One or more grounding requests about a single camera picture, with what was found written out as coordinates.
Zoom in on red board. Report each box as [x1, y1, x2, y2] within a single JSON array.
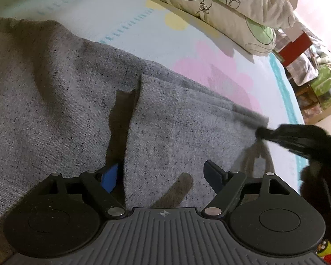
[[278, 32, 313, 67]]

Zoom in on grey pants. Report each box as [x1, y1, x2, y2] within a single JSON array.
[[0, 17, 277, 254]]

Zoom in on green box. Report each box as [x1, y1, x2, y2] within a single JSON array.
[[308, 65, 331, 111]]

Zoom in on person's right forearm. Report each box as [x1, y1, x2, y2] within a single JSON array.
[[299, 159, 331, 245]]

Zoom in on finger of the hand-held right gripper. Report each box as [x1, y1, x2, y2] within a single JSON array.
[[254, 125, 289, 144]]

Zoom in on checked cloth pile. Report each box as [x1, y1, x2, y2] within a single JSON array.
[[286, 43, 331, 87]]

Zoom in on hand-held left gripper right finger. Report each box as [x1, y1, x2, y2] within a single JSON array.
[[201, 160, 293, 219]]

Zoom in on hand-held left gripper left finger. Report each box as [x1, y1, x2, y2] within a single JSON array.
[[40, 163, 126, 219]]

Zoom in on wooden side table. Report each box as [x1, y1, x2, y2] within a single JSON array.
[[295, 84, 331, 125]]

